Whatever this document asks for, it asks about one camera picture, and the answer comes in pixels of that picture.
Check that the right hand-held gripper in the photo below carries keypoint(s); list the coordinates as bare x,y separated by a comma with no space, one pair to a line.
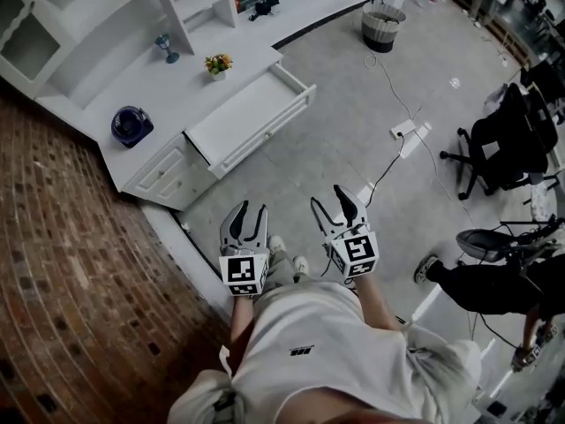
357,254

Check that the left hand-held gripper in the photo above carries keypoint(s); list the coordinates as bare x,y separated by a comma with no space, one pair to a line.
238,270

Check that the white cabinet drawer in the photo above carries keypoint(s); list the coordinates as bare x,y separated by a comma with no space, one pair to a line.
247,117

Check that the person's right forearm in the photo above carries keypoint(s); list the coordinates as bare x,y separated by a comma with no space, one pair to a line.
375,303

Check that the person's left forearm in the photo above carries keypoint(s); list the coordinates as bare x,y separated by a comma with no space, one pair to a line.
240,320

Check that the white cabinet counter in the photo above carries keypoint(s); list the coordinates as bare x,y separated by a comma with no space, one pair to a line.
176,104

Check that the purple desk fan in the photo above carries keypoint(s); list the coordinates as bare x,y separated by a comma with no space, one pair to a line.
130,126

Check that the person's left white shoe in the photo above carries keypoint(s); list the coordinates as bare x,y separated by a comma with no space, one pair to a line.
276,243

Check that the person's white shoe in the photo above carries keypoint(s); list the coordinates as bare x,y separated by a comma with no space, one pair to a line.
301,264
276,243

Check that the person's grey trousers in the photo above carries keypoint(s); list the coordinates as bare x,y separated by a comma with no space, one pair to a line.
282,272

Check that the white curved plinth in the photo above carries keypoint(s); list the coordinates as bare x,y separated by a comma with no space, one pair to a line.
190,259

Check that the person's right white shoe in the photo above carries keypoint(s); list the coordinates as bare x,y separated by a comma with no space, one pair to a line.
301,264

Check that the white power strip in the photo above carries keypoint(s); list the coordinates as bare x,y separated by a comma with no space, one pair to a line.
402,129

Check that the person's white shirt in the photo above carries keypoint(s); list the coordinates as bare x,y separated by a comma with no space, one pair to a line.
318,347

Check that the grey chair seat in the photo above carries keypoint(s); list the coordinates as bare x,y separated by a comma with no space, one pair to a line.
474,241

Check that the potted orange flower plant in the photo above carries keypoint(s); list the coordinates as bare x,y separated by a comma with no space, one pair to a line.
217,65

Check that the black office chair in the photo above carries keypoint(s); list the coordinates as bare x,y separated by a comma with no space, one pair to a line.
507,148
543,82

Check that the woven grey basket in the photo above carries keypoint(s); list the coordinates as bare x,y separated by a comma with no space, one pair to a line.
381,27

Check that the teal lantern ornament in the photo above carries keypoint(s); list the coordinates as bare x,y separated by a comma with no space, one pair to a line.
165,47

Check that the black bag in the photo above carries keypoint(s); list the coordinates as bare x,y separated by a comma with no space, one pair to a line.
265,6

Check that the white shelf unit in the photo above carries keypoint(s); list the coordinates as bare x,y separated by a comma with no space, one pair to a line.
110,11

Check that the dark work table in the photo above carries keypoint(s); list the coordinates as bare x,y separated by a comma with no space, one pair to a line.
521,20

